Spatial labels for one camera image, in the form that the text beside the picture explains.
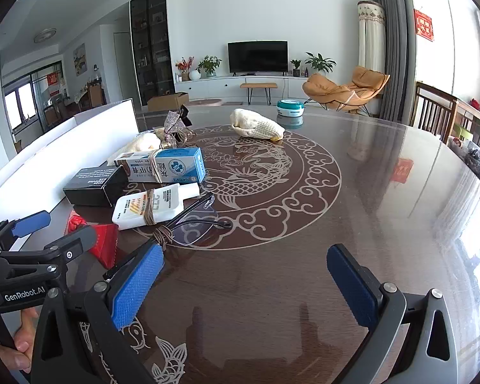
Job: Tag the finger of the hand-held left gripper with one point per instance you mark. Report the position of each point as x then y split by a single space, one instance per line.
78 240
32 223

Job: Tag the rhinestone bow hair clip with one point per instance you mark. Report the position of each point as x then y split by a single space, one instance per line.
174 124

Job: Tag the orange lounge chair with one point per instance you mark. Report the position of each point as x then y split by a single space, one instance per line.
364 84

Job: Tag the wooden bench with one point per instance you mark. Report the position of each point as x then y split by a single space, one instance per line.
258 85

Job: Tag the dark wooden chair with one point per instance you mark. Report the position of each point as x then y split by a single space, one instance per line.
432 108

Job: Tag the black frame eyeglasses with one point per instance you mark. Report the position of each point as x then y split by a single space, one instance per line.
196 207

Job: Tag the bushy green potted plant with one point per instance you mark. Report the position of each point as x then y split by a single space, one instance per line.
209 65

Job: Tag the framed wall painting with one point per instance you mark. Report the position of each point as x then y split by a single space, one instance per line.
80 60

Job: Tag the red flowers in vase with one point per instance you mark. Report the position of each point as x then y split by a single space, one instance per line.
184 66

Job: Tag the white sunscreen bottle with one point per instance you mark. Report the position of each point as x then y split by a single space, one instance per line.
144 208

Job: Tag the black rectangular box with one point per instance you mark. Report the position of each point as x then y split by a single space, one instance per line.
92 186

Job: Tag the red packet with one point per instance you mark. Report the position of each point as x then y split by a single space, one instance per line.
100 244

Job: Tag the teal round tin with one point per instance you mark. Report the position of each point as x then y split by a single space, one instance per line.
290 106

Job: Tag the white television cabinet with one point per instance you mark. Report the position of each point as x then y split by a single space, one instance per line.
220 86

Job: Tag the red door sign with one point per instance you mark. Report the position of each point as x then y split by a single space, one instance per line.
53 79

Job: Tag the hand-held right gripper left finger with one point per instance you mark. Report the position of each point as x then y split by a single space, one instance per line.
138 284

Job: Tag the small green potted plant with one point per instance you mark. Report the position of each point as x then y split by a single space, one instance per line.
296 66

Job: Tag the cream knitted cloth pouch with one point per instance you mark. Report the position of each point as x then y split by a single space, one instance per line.
256 124

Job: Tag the cluttered wooden side shelf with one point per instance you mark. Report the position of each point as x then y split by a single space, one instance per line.
476 128

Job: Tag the covered standing air conditioner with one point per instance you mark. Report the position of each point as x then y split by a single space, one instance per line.
371 36

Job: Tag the cream folded cloth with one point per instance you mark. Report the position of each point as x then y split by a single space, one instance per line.
142 143

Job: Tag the red window decoration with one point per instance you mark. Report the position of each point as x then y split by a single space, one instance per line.
424 24

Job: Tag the large green potted plant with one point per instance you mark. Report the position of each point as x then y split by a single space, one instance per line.
320 62

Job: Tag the dark glass display cabinet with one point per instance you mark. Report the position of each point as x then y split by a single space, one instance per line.
152 48

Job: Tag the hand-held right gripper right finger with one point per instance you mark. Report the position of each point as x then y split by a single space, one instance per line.
352 288

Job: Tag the black flat television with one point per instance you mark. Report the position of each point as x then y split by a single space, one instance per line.
258 56

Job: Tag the round ceiling lamp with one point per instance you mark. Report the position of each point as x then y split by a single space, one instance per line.
45 35

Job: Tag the white round vase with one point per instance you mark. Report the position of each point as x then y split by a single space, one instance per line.
195 75

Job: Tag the brown dining chair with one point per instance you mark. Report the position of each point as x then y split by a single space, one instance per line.
96 95

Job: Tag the cardboard box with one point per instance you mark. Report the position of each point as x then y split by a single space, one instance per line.
168 102

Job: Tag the person's left hand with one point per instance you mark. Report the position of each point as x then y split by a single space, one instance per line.
24 344

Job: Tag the grey curtain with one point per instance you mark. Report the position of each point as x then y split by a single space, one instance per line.
392 48

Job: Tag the blue and white medicine box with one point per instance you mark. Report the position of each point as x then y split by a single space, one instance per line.
184 166

